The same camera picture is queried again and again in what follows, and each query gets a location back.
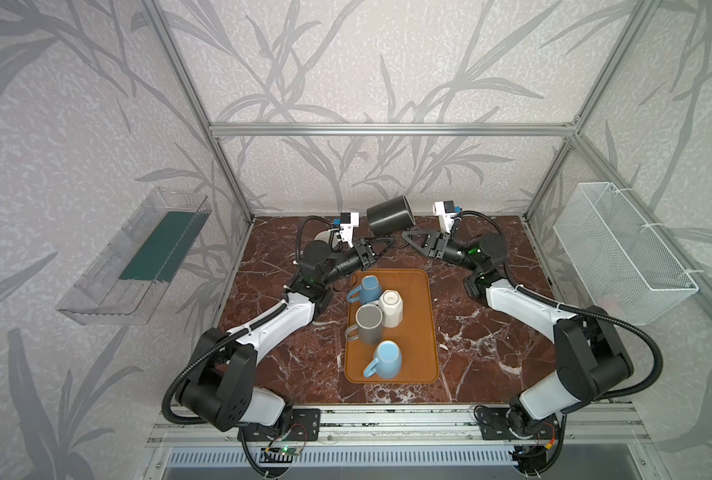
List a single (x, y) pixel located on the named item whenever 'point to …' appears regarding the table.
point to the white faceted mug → (391, 305)
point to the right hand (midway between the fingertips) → (404, 231)
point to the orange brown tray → (415, 336)
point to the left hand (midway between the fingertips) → (398, 239)
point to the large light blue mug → (387, 360)
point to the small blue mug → (369, 290)
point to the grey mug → (369, 323)
